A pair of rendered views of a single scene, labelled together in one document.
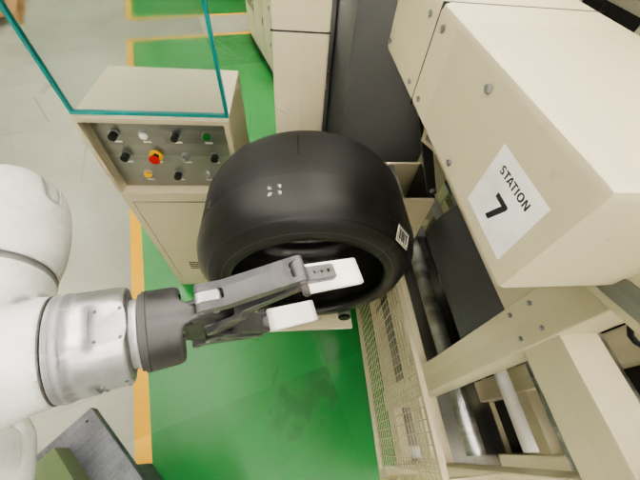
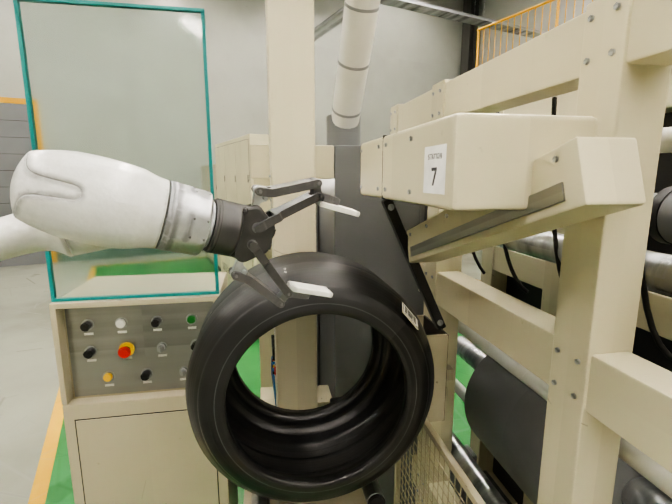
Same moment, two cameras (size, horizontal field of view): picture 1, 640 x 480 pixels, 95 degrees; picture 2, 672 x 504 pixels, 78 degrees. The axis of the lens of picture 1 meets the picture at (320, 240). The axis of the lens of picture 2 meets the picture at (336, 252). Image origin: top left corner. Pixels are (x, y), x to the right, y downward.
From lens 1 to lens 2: 0.53 m
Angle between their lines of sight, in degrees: 44
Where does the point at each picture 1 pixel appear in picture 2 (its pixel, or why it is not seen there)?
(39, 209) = not seen: hidden behind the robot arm
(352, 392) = not seen: outside the picture
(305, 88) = (299, 230)
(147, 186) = (100, 396)
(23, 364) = (164, 183)
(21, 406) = (156, 203)
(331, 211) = (334, 281)
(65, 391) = (178, 207)
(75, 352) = (188, 190)
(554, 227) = (450, 146)
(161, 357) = (229, 218)
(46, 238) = not seen: hidden behind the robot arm
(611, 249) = (490, 158)
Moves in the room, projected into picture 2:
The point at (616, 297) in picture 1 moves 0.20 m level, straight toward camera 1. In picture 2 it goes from (532, 208) to (435, 213)
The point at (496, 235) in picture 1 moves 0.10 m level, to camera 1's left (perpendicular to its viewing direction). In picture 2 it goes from (439, 185) to (378, 185)
